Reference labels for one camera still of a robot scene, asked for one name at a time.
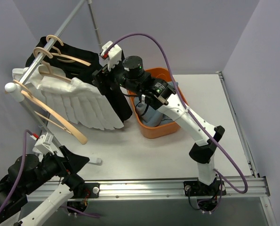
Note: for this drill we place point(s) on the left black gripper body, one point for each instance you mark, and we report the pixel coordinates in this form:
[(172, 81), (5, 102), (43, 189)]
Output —
[(66, 163)]

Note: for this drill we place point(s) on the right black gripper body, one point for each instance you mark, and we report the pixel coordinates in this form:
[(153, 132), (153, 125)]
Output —
[(100, 78)]

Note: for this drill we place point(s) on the white pleated skirt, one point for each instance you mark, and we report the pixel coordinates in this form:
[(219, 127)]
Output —
[(75, 100)]

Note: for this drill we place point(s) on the wooden hanger for white skirt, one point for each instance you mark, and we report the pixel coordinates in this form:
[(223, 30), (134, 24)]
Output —
[(48, 68)]

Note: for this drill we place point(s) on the blue denim skirt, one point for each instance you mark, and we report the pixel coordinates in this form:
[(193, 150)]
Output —
[(152, 117)]

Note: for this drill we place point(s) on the wooden hanger for denim skirt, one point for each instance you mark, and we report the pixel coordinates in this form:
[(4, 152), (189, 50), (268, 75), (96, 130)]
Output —
[(19, 91)]

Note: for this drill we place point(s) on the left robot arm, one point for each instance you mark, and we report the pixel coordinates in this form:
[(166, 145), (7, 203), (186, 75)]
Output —
[(28, 173)]

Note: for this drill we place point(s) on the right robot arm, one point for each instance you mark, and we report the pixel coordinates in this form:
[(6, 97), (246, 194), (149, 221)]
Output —
[(129, 73)]

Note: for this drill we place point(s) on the black skirt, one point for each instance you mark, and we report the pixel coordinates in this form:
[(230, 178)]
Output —
[(84, 73)]

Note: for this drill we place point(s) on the wooden hanger for black skirt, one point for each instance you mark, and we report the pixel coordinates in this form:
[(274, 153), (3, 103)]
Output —
[(63, 57)]

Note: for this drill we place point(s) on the orange plastic basket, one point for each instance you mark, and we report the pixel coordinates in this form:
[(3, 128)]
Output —
[(162, 130)]

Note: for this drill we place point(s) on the white metal clothes rack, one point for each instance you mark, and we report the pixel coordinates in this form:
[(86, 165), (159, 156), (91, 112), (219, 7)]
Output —
[(22, 75)]

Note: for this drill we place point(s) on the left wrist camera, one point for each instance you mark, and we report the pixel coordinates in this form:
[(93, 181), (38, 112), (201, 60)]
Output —
[(44, 144)]

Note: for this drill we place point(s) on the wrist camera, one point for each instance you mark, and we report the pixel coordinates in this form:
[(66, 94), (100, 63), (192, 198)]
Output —
[(44, 144), (113, 56)]

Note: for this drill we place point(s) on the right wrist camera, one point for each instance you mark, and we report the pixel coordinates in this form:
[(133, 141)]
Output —
[(113, 56)]

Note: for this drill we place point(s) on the aluminium mounting rail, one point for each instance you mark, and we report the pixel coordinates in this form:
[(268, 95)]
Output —
[(161, 189)]

